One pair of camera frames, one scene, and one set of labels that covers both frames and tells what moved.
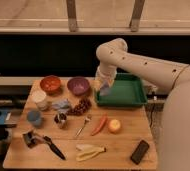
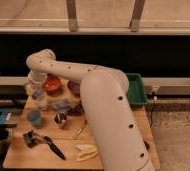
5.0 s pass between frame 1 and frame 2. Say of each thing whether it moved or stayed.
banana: stayed
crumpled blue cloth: stayed
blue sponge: moved
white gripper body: moved
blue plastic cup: stayed
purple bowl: stayed
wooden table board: stayed
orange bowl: stayed
